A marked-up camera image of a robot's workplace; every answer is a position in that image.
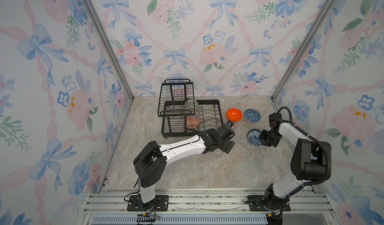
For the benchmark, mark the blue triangle pattern bowl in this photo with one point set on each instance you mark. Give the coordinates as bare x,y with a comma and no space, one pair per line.
252,115

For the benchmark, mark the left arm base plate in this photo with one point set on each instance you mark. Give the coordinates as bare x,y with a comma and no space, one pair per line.
158,204

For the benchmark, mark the orange plastic bowl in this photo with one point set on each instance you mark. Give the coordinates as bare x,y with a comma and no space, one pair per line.
234,115

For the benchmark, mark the left aluminium corner post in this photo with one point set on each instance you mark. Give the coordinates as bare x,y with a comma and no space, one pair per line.
100,31

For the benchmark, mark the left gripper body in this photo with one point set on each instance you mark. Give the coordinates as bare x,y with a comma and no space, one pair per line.
226,147

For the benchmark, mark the blue floral bowl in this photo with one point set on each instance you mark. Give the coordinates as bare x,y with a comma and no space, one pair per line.
253,137

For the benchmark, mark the black wire dish rack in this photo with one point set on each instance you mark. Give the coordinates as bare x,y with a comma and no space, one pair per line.
175,104

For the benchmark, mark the green geometric pattern bowl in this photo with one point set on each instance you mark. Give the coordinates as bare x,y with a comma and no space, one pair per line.
196,106

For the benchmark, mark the red geometric pattern bowl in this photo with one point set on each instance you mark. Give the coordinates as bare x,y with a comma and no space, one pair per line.
192,122

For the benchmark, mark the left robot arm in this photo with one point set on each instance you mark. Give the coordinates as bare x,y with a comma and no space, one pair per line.
154,158

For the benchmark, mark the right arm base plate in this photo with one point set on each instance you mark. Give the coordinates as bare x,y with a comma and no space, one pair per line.
255,202

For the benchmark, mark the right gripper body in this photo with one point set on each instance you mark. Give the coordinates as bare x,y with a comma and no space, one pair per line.
269,138

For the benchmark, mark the aluminium corner post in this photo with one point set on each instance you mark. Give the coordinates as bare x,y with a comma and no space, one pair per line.
310,36
100,31

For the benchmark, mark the aluminium mounting rail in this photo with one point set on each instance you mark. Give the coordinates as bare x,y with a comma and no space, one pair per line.
206,207

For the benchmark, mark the right aluminium corner post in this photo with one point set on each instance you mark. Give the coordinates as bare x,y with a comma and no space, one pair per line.
310,36

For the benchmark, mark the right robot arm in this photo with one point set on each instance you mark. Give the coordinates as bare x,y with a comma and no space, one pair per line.
310,163

